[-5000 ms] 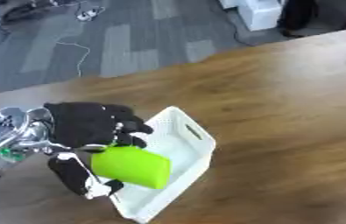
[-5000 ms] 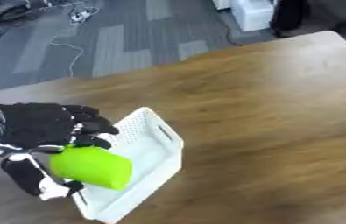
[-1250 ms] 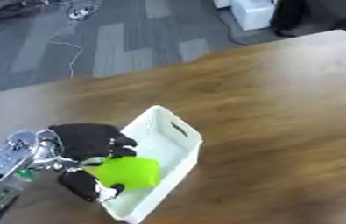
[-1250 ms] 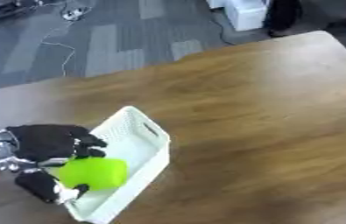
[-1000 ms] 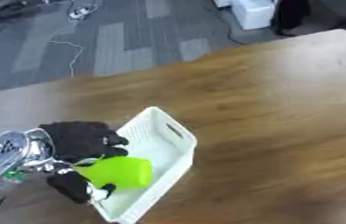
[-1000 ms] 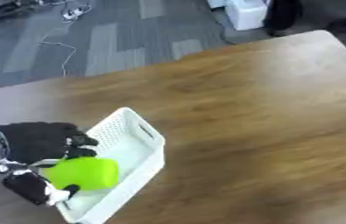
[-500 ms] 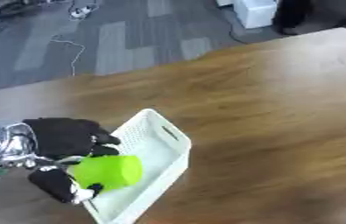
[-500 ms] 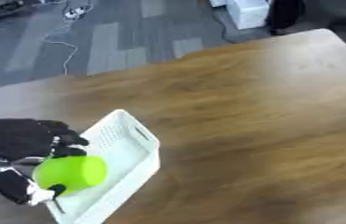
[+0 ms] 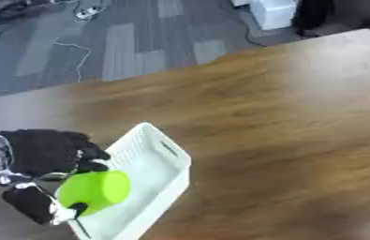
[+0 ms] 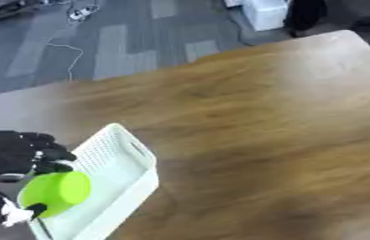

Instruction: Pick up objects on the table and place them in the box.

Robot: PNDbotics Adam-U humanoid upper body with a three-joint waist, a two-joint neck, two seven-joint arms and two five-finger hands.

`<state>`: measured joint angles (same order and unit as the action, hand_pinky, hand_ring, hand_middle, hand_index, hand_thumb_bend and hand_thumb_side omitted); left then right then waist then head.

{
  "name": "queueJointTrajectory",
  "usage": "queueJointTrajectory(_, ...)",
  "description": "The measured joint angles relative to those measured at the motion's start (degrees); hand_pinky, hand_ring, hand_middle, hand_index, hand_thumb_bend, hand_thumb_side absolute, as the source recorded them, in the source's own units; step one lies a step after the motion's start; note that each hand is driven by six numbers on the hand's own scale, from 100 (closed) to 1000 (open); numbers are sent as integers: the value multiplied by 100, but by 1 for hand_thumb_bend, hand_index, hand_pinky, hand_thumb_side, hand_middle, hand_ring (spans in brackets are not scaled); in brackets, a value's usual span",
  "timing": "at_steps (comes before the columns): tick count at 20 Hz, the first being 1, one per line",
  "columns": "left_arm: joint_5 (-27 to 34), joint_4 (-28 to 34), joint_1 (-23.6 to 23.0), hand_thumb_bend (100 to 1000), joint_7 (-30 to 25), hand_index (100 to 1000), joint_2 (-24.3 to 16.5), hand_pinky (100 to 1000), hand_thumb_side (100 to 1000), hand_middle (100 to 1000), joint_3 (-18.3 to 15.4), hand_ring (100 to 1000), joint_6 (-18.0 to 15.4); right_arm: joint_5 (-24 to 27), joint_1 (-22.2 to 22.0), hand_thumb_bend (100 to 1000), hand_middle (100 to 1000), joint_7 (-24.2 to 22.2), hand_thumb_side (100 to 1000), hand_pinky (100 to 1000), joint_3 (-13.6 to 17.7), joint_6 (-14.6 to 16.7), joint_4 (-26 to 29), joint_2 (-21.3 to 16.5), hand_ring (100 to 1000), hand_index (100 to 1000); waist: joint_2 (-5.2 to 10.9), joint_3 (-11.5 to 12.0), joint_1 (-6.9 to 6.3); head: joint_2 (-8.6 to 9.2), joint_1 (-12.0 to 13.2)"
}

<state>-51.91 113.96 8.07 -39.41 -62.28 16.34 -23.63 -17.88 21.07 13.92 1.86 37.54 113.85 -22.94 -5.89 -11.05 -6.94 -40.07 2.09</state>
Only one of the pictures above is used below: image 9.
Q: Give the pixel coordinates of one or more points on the white power strip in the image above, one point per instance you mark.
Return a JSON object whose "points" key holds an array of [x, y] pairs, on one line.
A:
{"points": [[88, 12]]}

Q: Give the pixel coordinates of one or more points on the lime green plastic cup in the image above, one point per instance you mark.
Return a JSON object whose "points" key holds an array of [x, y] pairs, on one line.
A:
{"points": [[92, 190]]}

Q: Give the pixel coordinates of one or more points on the white box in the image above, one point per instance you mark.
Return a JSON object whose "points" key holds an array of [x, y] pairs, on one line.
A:
{"points": [[272, 12]]}

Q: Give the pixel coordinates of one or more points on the white plastic basket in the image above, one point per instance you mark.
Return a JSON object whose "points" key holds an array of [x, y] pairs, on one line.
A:
{"points": [[149, 175]]}

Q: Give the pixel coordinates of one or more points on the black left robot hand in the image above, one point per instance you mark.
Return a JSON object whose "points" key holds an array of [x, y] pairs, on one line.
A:
{"points": [[40, 150]]}

